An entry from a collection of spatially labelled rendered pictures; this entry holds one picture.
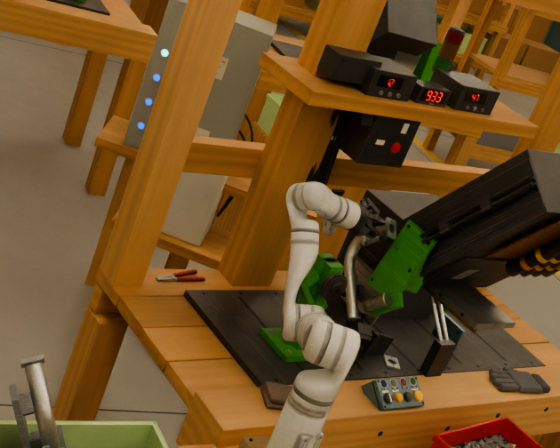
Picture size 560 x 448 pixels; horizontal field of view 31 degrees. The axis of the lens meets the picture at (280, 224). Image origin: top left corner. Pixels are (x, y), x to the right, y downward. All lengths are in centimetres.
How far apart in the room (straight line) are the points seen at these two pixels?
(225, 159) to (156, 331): 52
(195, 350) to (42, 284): 191
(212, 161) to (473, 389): 96
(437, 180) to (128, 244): 114
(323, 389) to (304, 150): 91
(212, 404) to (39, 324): 186
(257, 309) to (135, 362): 135
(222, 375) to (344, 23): 95
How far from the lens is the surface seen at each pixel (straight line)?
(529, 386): 305
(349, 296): 276
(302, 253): 248
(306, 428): 212
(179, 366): 248
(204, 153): 273
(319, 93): 256
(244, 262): 289
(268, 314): 281
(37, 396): 180
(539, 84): 805
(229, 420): 233
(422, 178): 328
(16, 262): 451
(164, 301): 272
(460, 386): 291
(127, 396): 389
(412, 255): 274
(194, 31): 247
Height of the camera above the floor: 218
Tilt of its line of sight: 22 degrees down
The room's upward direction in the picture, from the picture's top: 22 degrees clockwise
